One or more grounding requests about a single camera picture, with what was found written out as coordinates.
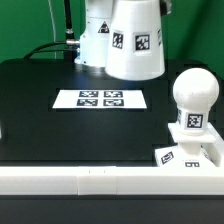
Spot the white lamp shade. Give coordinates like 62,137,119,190
105,0,165,81

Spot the white lamp bulb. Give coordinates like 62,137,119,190
173,68,219,136

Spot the white lamp base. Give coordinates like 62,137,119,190
155,123,224,168

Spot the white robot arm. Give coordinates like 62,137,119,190
75,0,172,76

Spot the white marker sheet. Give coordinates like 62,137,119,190
53,90,147,109

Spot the black vertical cable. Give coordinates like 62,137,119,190
63,0,75,62

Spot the white front wall bar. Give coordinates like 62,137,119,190
0,167,224,195

